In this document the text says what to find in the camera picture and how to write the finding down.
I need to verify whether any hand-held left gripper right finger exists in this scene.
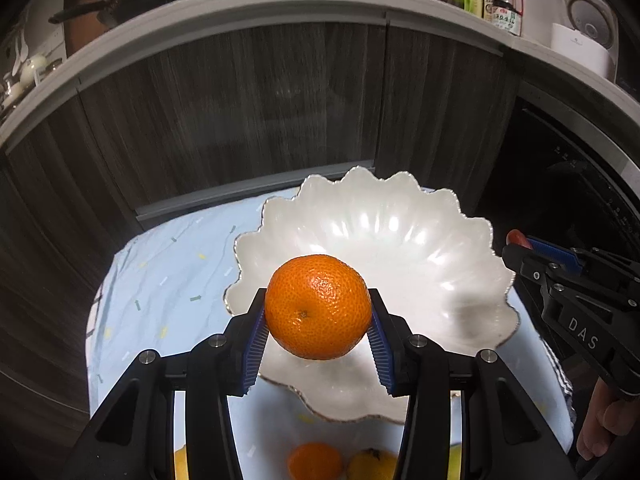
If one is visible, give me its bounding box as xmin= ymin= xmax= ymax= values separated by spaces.
xmin=367 ymin=288 xmax=576 ymax=480

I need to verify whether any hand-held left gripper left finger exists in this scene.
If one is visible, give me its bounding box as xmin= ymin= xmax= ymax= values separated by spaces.
xmin=75 ymin=287 xmax=271 ymax=480

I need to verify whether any clear bottle red handle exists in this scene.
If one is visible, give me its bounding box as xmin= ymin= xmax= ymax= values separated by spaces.
xmin=492 ymin=0 xmax=523 ymax=37

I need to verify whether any white kitchen countertop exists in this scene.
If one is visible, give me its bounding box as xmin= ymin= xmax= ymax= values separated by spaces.
xmin=0 ymin=0 xmax=640 ymax=146

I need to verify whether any white mug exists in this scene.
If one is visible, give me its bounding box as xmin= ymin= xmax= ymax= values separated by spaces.
xmin=20 ymin=54 xmax=50 ymax=86

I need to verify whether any yellow mango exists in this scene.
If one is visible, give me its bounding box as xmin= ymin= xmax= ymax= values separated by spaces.
xmin=346 ymin=448 xmax=401 ymax=480

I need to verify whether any dark wood cabinet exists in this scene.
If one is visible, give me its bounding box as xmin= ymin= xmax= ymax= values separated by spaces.
xmin=0 ymin=20 xmax=523 ymax=431

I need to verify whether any person's right hand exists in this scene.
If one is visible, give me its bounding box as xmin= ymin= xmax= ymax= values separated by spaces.
xmin=576 ymin=376 xmax=640 ymax=461

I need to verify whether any brown cutting board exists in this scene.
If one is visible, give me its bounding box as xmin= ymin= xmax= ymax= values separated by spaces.
xmin=64 ymin=0 xmax=118 ymax=56

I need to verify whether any white rice cooker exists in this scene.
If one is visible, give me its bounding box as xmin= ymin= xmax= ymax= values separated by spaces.
xmin=550 ymin=0 xmax=621 ymax=81

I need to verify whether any light blue tablecloth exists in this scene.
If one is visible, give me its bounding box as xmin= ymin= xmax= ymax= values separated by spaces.
xmin=85 ymin=187 xmax=576 ymax=480

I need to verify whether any white scalloped bowl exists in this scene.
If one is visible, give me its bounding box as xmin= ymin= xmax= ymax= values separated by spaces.
xmin=222 ymin=166 xmax=522 ymax=425

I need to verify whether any orange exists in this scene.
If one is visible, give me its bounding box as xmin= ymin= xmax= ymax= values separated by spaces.
xmin=264 ymin=255 xmax=373 ymax=361
xmin=287 ymin=441 xmax=345 ymax=480

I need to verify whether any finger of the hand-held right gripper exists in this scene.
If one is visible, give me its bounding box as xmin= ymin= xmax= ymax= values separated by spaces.
xmin=501 ymin=243 xmax=562 ymax=287
xmin=526 ymin=236 xmax=585 ymax=277

